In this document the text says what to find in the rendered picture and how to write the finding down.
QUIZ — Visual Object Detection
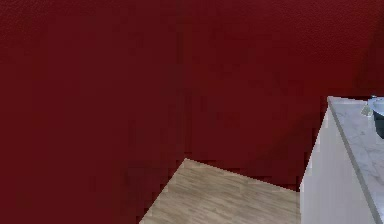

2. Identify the dark blue bowl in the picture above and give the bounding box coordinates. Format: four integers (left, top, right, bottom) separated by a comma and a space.
367, 95, 384, 140

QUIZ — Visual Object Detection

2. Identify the white marble-top counter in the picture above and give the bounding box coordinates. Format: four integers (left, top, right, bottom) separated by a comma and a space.
299, 95, 384, 224

